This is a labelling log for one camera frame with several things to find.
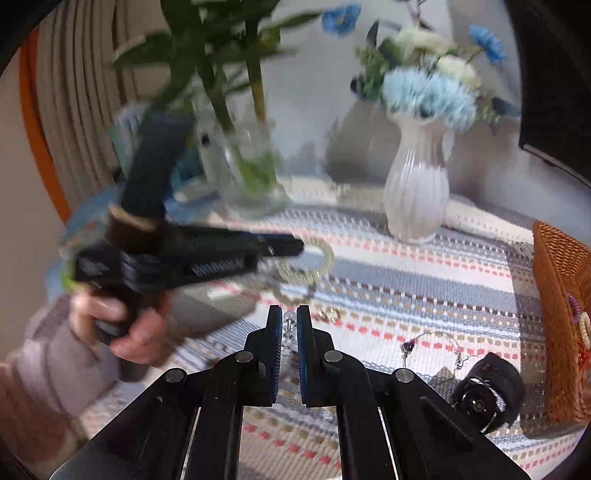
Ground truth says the person's left hand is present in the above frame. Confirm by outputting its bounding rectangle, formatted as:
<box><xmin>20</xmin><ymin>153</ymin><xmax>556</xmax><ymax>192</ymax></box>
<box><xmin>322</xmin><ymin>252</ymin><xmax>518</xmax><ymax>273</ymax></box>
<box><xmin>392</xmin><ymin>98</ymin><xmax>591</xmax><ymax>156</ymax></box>
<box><xmin>69</xmin><ymin>288</ymin><xmax>175</xmax><ymax>366</ymax></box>

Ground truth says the green bamboo plant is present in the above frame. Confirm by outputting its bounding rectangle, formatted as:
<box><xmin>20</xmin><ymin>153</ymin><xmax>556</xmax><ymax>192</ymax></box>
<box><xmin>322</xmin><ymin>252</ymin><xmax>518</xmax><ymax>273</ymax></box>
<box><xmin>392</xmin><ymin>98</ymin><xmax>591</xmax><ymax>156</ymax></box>
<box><xmin>113</xmin><ymin>0</ymin><xmax>324</xmax><ymax>195</ymax></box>

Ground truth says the white ribbed ceramic vase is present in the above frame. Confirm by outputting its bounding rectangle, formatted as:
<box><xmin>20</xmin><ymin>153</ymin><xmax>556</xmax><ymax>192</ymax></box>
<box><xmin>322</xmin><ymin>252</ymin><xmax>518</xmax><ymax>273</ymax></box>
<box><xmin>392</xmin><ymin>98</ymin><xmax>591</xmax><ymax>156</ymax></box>
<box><xmin>383</xmin><ymin>110</ymin><xmax>456</xmax><ymax>245</ymax></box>

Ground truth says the pale green bead bracelet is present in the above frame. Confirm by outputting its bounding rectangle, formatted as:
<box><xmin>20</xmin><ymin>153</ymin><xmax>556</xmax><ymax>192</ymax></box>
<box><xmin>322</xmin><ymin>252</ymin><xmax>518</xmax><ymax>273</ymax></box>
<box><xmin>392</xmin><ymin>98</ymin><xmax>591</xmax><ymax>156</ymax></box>
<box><xmin>276</xmin><ymin>239</ymin><xmax>336</xmax><ymax>285</ymax></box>

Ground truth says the clear crystal bead bracelet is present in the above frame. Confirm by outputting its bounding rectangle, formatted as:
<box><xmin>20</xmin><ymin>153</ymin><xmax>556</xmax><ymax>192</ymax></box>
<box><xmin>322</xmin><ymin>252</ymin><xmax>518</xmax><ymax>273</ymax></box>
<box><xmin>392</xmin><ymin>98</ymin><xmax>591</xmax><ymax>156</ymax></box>
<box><xmin>281</xmin><ymin>311</ymin><xmax>299</xmax><ymax>358</ymax></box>

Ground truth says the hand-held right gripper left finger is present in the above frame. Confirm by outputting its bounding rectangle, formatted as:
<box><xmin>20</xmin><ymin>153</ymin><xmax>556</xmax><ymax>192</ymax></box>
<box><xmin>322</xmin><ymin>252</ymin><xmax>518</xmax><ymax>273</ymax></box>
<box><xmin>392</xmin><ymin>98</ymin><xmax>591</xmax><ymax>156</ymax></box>
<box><xmin>48</xmin><ymin>305</ymin><xmax>283</xmax><ymax>480</ymax></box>

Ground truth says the beige ribbed chair orange rim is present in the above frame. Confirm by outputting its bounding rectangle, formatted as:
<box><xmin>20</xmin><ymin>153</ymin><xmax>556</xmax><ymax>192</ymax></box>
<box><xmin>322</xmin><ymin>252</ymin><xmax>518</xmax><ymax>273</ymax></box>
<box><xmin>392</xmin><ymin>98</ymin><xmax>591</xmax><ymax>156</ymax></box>
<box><xmin>18</xmin><ymin>0</ymin><xmax>185</xmax><ymax>223</ymax></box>

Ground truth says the person's left forearm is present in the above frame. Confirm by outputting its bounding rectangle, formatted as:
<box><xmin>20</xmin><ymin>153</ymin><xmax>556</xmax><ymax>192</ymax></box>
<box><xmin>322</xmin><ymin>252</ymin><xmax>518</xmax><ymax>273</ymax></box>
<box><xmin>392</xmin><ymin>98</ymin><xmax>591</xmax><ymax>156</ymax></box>
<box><xmin>0</xmin><ymin>300</ymin><xmax>125</xmax><ymax>467</ymax></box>

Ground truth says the black wristwatch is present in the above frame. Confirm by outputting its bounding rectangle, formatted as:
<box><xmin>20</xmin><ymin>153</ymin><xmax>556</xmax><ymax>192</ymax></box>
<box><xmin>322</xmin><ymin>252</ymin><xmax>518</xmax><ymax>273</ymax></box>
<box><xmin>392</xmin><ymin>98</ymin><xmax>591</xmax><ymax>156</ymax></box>
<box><xmin>450</xmin><ymin>352</ymin><xmax>526</xmax><ymax>435</ymax></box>

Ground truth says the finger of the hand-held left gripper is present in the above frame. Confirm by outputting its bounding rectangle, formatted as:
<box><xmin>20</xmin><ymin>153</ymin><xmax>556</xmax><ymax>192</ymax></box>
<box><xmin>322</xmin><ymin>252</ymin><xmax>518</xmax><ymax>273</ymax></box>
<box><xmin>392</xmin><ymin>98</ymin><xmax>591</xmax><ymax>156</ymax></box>
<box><xmin>252</xmin><ymin>233</ymin><xmax>305</xmax><ymax>260</ymax></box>

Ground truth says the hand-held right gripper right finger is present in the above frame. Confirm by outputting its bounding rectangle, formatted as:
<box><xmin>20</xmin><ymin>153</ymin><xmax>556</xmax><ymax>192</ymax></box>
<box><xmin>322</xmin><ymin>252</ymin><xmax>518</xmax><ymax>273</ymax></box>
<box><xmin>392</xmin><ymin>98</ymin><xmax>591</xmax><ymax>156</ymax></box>
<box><xmin>297</xmin><ymin>305</ymin><xmax>532</xmax><ymax>480</ymax></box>

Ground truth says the thin necklace with purple bead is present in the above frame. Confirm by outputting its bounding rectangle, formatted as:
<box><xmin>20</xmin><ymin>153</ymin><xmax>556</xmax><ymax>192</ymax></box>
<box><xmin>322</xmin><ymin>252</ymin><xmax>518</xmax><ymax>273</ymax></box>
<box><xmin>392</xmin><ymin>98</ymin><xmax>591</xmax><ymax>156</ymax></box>
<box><xmin>401</xmin><ymin>333</ymin><xmax>458</xmax><ymax>366</ymax></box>

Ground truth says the brown wicker basket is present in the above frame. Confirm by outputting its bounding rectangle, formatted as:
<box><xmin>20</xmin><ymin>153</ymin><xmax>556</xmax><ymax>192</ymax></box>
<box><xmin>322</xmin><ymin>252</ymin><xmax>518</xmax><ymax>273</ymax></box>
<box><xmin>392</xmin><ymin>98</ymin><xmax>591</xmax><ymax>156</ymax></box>
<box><xmin>532</xmin><ymin>220</ymin><xmax>591</xmax><ymax>428</ymax></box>

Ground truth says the silver drop earring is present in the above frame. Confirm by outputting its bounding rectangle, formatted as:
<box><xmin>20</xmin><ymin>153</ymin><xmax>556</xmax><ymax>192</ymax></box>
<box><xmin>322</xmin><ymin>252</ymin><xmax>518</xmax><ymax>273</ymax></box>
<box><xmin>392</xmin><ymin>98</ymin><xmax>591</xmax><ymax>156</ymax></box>
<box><xmin>451</xmin><ymin>344</ymin><xmax>483</xmax><ymax>376</ymax></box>

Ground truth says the striped woven mat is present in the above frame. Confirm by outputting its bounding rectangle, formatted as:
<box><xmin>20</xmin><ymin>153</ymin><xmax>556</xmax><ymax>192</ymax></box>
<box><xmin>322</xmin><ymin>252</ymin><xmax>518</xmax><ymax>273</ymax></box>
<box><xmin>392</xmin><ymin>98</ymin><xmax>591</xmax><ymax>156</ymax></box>
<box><xmin>78</xmin><ymin>178</ymin><xmax>583</xmax><ymax>480</ymax></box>

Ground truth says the clear glass vase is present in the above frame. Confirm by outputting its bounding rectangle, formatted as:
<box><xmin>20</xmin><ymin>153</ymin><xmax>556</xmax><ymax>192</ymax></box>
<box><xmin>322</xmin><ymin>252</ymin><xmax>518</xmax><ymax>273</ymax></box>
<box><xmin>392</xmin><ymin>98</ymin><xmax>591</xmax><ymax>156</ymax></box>
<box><xmin>216</xmin><ymin>119</ymin><xmax>293</xmax><ymax>221</ymax></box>

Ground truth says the blue and white flower bouquet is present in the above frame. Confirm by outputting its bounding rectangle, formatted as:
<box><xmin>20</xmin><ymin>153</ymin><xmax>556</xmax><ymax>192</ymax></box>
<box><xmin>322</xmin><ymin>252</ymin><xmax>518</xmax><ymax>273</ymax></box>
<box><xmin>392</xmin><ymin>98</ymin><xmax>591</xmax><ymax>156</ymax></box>
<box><xmin>321</xmin><ymin>2</ymin><xmax>522</xmax><ymax>136</ymax></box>

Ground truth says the black monitor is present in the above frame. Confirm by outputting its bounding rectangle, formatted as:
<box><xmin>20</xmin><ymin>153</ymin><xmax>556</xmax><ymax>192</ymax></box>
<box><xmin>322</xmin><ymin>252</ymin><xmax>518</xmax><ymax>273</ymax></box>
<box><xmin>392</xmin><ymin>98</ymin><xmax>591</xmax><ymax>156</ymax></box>
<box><xmin>502</xmin><ymin>0</ymin><xmax>591</xmax><ymax>188</ymax></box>

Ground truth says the thin gold chain bracelet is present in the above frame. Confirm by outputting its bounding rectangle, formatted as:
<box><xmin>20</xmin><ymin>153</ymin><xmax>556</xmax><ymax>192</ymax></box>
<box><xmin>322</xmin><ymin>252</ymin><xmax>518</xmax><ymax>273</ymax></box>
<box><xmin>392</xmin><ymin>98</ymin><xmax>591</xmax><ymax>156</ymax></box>
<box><xmin>256</xmin><ymin>276</ymin><xmax>319</xmax><ymax>306</ymax></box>

